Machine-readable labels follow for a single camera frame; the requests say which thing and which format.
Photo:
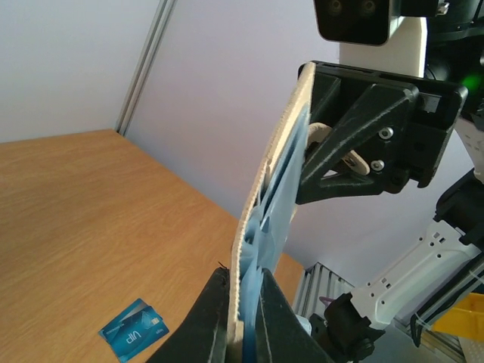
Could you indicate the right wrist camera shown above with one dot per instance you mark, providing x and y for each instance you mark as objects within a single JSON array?
[{"x": 383, "y": 35}]

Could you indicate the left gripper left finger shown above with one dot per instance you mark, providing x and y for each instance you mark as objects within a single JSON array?
[{"x": 202, "y": 336}]

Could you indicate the beige card holder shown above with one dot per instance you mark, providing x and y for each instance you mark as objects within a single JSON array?
[{"x": 265, "y": 221}]

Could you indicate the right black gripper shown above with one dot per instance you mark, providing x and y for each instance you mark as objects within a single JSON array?
[{"x": 386, "y": 130}]

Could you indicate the light blue credit card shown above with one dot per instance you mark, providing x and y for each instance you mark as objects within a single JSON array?
[{"x": 133, "y": 330}]

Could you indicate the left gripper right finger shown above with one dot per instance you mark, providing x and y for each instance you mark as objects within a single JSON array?
[{"x": 280, "y": 338}]

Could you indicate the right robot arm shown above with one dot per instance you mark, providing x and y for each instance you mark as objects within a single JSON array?
[{"x": 357, "y": 319}]

